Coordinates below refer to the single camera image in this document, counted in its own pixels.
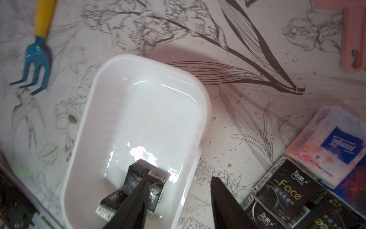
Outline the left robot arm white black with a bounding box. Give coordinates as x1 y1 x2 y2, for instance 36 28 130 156
1 153 62 229

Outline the blue garden fork yellow handle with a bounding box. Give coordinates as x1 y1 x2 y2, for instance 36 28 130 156
10 0 57 96

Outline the black sachet top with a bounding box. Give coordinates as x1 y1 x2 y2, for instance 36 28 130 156
293 189 366 229

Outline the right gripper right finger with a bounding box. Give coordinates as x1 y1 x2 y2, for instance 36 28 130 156
210 177 256 229

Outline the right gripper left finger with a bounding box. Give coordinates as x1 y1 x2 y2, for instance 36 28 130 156
103 178 150 229

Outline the pink blue floral tissue pack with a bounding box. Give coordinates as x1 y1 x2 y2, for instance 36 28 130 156
285 106 366 189

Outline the black sachet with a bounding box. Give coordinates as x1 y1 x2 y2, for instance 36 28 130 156
253 156 321 229
95 159 170 221
293 189 366 229
240 194 286 229

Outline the pink dustpan brush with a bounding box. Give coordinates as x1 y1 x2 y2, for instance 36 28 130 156
312 0 366 73

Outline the white oval storage box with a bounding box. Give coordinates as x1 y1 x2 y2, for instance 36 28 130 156
61 54 212 229

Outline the dark blue tissue pack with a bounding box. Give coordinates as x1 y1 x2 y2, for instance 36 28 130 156
323 156 366 222

